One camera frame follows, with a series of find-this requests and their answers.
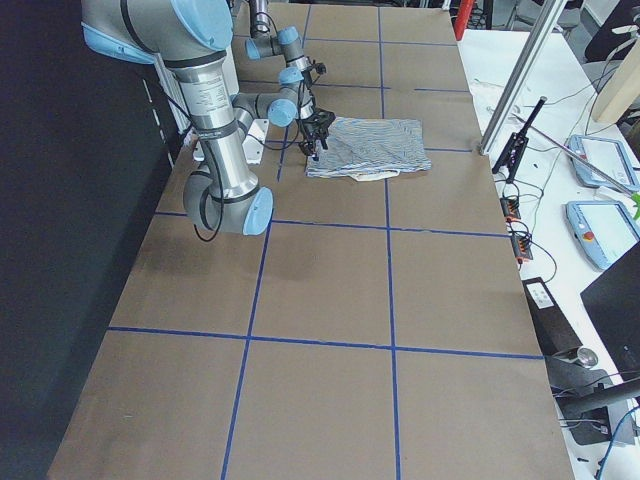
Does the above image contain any red object at edge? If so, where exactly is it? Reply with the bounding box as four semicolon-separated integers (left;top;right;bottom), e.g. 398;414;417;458
453;0;475;41

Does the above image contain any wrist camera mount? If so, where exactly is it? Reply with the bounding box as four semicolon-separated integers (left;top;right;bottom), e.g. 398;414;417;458
309;60;327;76
309;109;336;134

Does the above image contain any black monitor arm base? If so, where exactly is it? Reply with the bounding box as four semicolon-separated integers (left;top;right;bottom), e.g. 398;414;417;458
545;346;639;446

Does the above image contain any wooden board leaning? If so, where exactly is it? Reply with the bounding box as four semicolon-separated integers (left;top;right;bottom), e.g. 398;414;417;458
592;24;639;124

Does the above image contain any metal reacher grabber tool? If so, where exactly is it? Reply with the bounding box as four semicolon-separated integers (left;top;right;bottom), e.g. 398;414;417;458
529;125;639;220

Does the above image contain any far blue teach pendant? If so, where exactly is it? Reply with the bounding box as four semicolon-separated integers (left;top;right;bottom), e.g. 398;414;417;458
568;135;639;191

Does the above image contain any black camera tripod stand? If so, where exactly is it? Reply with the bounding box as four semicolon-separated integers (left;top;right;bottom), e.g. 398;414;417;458
492;96;547;184

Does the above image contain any near blue teach pendant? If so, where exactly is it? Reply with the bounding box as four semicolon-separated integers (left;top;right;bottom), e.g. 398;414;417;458
565;200;639;270

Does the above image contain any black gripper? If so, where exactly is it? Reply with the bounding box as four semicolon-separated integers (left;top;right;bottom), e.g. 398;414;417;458
299;69;318;120
298;119;329;160

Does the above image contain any navy white striped polo shirt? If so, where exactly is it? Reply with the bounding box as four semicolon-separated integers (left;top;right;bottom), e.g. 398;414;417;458
305;117;432;181

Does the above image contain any brown paper table cover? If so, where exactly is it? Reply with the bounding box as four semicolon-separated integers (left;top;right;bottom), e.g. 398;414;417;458
48;4;573;479

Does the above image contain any blue teach pendant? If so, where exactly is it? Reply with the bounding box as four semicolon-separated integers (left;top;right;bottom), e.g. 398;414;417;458
568;135;639;191
565;200;639;270

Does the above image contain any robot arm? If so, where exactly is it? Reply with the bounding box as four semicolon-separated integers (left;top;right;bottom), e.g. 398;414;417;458
82;1;335;236
245;1;326;126

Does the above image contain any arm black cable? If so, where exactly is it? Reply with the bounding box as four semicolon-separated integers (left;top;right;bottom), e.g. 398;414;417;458
192;79;309;241

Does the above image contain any aluminium frame post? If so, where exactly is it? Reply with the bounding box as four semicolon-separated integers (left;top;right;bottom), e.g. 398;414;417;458
479;0;567;155

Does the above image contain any orange black usb hub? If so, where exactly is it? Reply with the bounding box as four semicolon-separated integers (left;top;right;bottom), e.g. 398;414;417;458
500;196;521;223

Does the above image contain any black box white label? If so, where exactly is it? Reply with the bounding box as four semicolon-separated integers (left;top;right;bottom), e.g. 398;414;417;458
522;277;583;356

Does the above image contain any black monitor right side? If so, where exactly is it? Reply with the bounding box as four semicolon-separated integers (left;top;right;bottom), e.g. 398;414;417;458
580;244;640;371

